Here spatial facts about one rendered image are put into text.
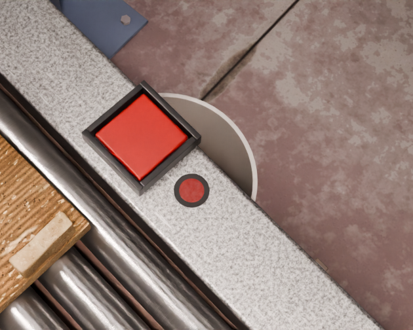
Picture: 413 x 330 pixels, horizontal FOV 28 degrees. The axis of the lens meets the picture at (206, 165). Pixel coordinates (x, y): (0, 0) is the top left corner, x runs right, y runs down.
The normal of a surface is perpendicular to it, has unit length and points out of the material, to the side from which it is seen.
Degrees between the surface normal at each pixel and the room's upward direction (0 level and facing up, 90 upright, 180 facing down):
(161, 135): 0
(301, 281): 0
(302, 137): 0
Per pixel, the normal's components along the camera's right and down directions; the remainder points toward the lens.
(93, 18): 0.04, -0.33
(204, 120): -0.49, 0.79
